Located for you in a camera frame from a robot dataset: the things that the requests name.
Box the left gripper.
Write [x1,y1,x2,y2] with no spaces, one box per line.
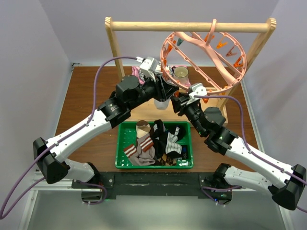
[128,71,179,111]

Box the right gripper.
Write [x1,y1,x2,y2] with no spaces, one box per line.
[170,91,206,136]

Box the pink round clip hanger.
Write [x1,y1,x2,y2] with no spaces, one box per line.
[160,19,248,94]

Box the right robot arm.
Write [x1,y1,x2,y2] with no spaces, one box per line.
[171,93,307,210]

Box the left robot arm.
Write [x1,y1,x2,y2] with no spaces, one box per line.
[33,75,178,188]

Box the wooden hanging rack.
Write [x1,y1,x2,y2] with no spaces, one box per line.
[104,16,277,125]

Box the floral ceramic plate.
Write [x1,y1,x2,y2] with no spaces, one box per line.
[138,64,173,82]

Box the pink cloth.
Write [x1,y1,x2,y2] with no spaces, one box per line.
[131,66,191,87]

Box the brown and cream sock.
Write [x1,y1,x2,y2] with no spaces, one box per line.
[136,120,151,138]

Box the brown argyle sock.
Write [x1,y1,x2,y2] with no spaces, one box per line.
[158,154,177,166]

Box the green plastic tray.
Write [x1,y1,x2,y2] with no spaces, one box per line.
[115,121,194,170]

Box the grey sock with red stripes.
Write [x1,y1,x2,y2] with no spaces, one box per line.
[123,134,155,166]

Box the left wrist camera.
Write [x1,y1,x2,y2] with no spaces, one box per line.
[136,57,161,81]

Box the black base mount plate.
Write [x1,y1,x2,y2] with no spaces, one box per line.
[71,171,242,200]

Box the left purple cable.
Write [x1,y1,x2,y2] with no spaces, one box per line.
[0,56,142,219]

